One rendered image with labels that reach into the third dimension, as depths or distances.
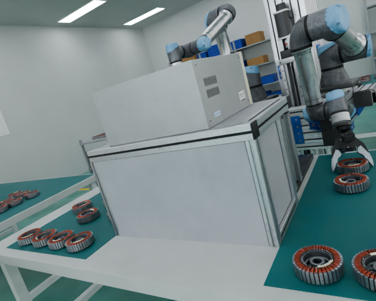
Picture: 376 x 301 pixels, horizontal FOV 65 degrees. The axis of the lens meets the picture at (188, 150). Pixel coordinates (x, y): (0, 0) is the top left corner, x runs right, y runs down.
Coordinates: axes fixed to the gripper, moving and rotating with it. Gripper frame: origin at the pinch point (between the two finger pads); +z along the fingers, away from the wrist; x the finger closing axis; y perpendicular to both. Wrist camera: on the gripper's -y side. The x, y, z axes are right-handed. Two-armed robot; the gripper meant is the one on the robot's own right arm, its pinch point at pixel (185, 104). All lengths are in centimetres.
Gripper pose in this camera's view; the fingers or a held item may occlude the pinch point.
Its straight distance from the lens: 177.9
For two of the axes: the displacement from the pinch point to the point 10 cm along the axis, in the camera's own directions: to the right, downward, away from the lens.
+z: 2.7, 9.4, 2.1
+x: -7.5, 0.7, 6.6
